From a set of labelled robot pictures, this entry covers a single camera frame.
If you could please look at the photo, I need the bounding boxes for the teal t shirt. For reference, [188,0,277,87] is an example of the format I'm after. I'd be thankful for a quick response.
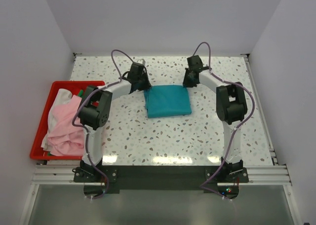
[144,85,192,118]

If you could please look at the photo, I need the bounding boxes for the white t shirt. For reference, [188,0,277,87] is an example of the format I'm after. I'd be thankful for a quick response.
[41,88,73,151]

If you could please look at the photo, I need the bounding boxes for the red plastic bin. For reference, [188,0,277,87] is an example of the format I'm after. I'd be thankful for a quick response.
[30,80,105,161]

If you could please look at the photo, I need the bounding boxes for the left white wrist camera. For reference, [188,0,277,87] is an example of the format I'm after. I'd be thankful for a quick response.
[136,58,146,66]

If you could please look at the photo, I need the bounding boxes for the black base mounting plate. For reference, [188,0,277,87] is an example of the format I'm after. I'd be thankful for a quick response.
[72,165,249,195]

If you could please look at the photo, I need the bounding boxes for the pink t shirt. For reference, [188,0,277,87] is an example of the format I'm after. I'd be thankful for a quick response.
[47,95,84,157]

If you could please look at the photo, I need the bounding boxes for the aluminium frame rail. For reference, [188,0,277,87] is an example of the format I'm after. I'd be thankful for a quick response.
[31,165,292,186]

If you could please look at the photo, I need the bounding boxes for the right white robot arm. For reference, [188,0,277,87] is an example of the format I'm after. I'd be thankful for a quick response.
[183,55,248,182]

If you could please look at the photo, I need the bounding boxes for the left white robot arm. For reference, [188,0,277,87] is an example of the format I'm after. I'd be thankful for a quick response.
[73,62,152,182]

